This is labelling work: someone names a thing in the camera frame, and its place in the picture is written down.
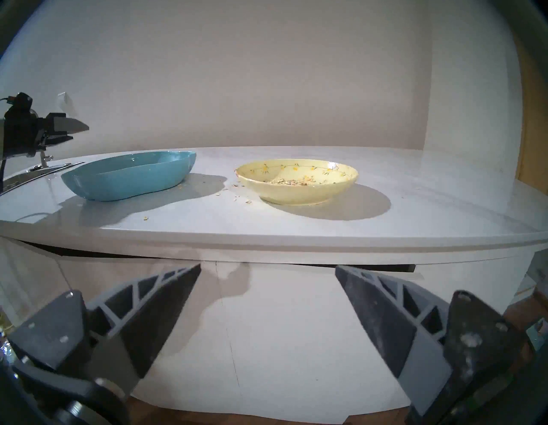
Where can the small oat cereal portion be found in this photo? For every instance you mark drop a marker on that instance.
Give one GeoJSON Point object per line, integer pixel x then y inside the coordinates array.
{"type": "Point", "coordinates": [291, 181]}

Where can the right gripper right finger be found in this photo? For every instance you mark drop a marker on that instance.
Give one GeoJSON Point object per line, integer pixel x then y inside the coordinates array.
{"type": "Point", "coordinates": [385, 325]}

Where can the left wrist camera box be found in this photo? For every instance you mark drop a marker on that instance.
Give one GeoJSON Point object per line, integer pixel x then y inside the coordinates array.
{"type": "Point", "coordinates": [21, 102]}

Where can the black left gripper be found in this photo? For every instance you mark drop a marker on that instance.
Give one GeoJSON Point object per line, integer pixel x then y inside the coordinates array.
{"type": "Point", "coordinates": [21, 135]}

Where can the blue flower-shaped bowl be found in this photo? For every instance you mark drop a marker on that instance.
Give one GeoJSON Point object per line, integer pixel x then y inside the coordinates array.
{"type": "Point", "coordinates": [128, 184]}

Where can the steel gooseneck faucet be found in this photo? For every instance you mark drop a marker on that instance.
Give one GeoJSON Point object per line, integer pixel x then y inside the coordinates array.
{"type": "Point", "coordinates": [45, 159]}

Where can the stainless steel sink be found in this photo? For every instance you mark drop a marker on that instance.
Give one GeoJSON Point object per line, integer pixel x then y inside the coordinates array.
{"type": "Point", "coordinates": [25, 178]}

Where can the wooden door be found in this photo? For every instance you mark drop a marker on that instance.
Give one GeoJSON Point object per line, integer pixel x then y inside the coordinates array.
{"type": "Point", "coordinates": [535, 141]}

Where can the white counter cabinet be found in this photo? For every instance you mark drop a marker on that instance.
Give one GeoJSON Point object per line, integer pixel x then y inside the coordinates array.
{"type": "Point", "coordinates": [278, 334]}

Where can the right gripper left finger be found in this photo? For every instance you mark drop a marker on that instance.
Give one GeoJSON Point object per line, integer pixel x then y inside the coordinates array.
{"type": "Point", "coordinates": [141, 325]}

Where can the yellow floral bowl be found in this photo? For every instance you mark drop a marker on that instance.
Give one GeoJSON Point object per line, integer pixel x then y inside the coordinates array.
{"type": "Point", "coordinates": [299, 195]}

